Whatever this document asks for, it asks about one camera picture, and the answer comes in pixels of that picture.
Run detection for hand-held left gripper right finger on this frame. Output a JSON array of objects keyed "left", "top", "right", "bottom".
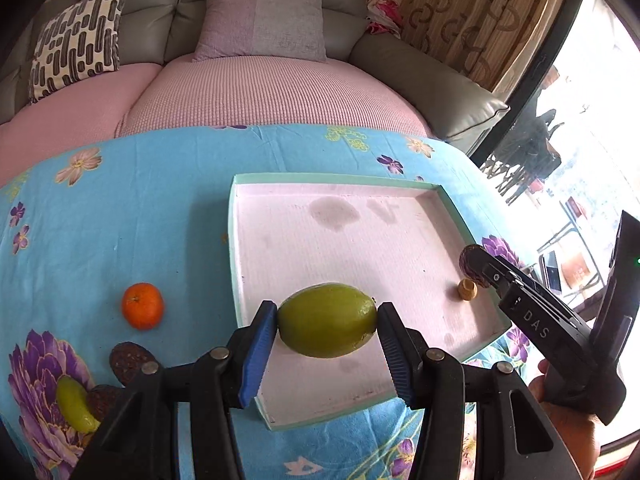
[{"left": 377, "top": 302, "right": 583, "bottom": 480}]

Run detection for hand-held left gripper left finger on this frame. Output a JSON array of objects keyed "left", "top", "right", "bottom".
[{"left": 70, "top": 300, "right": 278, "bottom": 480}]

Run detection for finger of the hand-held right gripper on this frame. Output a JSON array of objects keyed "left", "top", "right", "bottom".
[{"left": 470, "top": 247, "right": 531, "bottom": 302}]

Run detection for white tray with green rim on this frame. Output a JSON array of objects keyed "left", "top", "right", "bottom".
[{"left": 227, "top": 172, "right": 513, "bottom": 432}]

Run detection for orange tangerine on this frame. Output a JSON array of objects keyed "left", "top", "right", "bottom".
[{"left": 121, "top": 282, "right": 165, "bottom": 331}]

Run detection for small green mango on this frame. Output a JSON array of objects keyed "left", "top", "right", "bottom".
[{"left": 55, "top": 376, "right": 101, "bottom": 434}]

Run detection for person's right hand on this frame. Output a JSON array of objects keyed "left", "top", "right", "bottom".
[{"left": 527, "top": 357, "right": 601, "bottom": 480}]

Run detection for black outdoor chairs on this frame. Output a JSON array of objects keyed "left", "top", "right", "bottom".
[{"left": 495, "top": 65, "right": 568, "bottom": 203}]

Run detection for blue floral tablecloth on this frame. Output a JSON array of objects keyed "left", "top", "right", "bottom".
[{"left": 0, "top": 124, "right": 581, "bottom": 480}]

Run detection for grey leather sofa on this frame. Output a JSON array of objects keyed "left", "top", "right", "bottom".
[{"left": 0, "top": 0, "right": 511, "bottom": 156}]

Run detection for brown patterned curtain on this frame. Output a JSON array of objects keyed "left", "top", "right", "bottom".
[{"left": 400, "top": 0, "right": 576, "bottom": 93}]

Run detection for pink sofa cover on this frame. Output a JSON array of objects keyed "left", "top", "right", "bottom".
[{"left": 0, "top": 52, "right": 431, "bottom": 188}]

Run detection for pink floral cloth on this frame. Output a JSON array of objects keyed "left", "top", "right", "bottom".
[{"left": 366, "top": 0, "right": 403, "bottom": 36}]

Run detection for purple grey pillow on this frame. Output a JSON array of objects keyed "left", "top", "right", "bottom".
[{"left": 192, "top": 0, "right": 328, "bottom": 63}]

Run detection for black white patterned pillow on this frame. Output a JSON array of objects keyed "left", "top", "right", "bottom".
[{"left": 29, "top": 0, "right": 135, "bottom": 105}]

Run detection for black window frame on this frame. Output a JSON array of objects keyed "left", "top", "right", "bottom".
[{"left": 467, "top": 0, "right": 601, "bottom": 166}]

